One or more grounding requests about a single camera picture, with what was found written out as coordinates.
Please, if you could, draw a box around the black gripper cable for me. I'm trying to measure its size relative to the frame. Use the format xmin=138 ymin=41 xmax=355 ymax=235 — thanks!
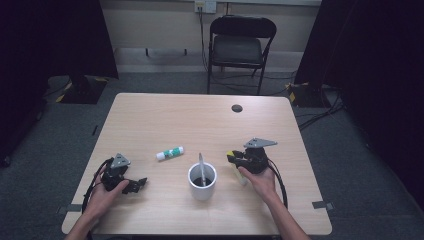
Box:
xmin=81 ymin=157 xmax=115 ymax=215
xmin=265 ymin=157 xmax=290 ymax=210

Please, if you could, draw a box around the grey tape strip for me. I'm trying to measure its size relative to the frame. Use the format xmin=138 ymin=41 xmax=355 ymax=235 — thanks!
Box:
xmin=55 ymin=203 xmax=83 ymax=215
xmin=311 ymin=200 xmax=335 ymax=211

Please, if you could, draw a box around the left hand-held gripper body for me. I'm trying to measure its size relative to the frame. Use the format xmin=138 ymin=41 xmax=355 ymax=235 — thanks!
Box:
xmin=100 ymin=152 xmax=132 ymax=192

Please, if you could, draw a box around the black cable from wall socket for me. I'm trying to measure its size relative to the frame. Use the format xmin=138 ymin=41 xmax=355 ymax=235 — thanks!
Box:
xmin=198 ymin=6 xmax=210 ymax=73

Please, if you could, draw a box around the person's right hand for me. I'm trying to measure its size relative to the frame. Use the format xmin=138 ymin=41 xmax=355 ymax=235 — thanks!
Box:
xmin=237 ymin=165 xmax=278 ymax=205

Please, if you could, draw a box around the white wall socket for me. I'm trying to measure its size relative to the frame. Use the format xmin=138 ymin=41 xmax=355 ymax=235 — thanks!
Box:
xmin=194 ymin=0 xmax=218 ymax=15

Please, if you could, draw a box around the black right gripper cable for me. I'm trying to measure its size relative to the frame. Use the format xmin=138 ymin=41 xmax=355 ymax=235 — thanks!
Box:
xmin=265 ymin=157 xmax=290 ymax=210

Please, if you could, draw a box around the black folding chair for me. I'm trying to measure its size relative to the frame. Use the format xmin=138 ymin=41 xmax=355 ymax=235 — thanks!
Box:
xmin=206 ymin=14 xmax=278 ymax=96

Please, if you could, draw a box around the black stand base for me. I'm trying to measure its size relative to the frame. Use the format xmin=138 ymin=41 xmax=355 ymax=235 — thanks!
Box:
xmin=55 ymin=74 xmax=110 ymax=105
xmin=287 ymin=82 xmax=332 ymax=109

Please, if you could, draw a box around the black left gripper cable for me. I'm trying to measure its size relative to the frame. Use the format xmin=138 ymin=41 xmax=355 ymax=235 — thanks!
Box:
xmin=81 ymin=157 xmax=115 ymax=215

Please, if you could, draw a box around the silver pen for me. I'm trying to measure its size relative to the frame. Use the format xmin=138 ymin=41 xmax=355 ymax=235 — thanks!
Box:
xmin=198 ymin=152 xmax=207 ymax=188

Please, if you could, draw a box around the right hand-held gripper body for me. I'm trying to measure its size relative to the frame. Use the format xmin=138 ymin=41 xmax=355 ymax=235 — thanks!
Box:
xmin=237 ymin=137 xmax=279 ymax=175

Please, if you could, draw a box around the white cup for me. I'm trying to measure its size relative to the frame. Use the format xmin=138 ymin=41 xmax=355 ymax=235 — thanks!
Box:
xmin=187 ymin=161 xmax=218 ymax=202

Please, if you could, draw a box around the green and white glue stick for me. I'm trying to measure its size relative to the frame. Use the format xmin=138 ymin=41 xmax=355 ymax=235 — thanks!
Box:
xmin=155 ymin=145 xmax=185 ymax=162

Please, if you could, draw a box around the black curtain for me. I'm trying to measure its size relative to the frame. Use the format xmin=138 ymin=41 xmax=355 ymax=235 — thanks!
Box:
xmin=0 ymin=0 xmax=120 ymax=168
xmin=294 ymin=0 xmax=424 ymax=212

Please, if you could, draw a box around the person's left hand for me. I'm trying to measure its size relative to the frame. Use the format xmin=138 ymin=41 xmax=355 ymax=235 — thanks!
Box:
xmin=82 ymin=172 xmax=131 ymax=222

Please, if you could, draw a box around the bundle of black floor cables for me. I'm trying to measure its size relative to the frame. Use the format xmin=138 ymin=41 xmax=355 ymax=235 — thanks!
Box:
xmin=297 ymin=89 xmax=346 ymax=132

